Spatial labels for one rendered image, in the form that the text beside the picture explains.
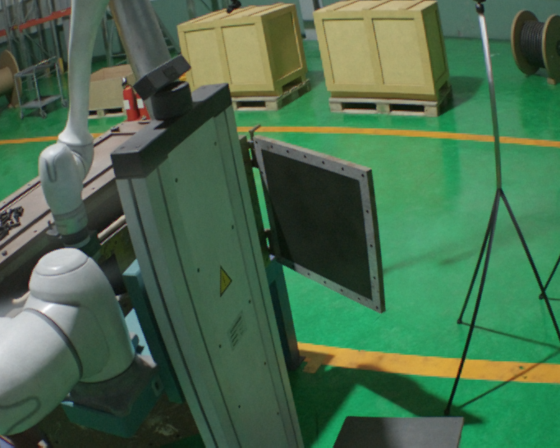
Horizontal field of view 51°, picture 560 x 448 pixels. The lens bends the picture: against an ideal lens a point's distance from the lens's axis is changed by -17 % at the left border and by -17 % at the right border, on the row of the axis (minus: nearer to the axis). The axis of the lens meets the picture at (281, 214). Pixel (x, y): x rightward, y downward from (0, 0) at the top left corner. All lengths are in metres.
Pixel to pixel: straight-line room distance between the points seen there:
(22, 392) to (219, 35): 6.70
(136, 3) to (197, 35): 6.13
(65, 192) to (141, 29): 0.42
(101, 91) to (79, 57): 7.52
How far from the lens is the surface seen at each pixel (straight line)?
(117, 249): 2.15
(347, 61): 6.75
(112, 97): 8.84
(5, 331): 1.03
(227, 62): 7.50
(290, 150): 2.52
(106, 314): 1.08
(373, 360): 3.32
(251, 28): 7.21
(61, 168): 1.50
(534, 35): 7.91
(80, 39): 1.42
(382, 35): 6.54
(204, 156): 1.18
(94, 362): 1.08
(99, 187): 2.17
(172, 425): 2.04
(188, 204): 1.12
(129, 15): 1.54
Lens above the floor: 2.07
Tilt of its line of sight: 25 degrees down
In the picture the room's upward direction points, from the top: 10 degrees counter-clockwise
